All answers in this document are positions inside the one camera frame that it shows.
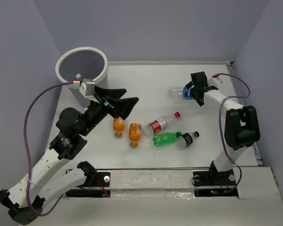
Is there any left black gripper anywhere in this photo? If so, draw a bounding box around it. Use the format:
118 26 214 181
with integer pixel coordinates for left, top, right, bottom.
80 85 140 136

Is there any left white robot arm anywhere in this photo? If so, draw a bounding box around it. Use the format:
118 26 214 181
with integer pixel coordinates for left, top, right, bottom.
0 87 139 226

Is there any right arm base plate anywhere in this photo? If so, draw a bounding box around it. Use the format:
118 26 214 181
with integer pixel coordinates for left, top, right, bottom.
191 170 239 198

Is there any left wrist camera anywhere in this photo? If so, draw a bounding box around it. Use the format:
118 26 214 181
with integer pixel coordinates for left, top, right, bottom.
73 74 95 99

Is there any black label clear bottle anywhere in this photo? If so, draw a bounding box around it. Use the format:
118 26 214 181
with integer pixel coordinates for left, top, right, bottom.
177 131 200 148

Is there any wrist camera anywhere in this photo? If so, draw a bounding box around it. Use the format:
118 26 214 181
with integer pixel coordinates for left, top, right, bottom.
208 74 223 87
73 74 95 99

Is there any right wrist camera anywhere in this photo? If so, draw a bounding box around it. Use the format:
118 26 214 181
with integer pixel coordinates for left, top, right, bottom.
208 74 223 87

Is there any red label clear bottle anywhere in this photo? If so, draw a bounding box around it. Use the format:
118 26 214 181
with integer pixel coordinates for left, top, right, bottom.
143 112 181 136

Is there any green plastic bottle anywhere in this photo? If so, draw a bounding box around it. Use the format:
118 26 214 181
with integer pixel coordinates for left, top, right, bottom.
152 132 182 146

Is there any orange juice bottle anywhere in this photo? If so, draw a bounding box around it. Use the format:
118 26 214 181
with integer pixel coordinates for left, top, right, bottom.
113 117 125 137
129 123 142 147

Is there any grey bin white rim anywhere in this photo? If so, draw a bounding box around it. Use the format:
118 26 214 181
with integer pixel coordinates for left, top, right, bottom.
55 47 108 112

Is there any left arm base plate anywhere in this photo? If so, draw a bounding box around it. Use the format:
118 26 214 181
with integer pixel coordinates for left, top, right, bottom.
65 170 111 198

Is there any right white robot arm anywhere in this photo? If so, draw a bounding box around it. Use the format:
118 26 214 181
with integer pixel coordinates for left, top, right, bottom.
186 72 260 187

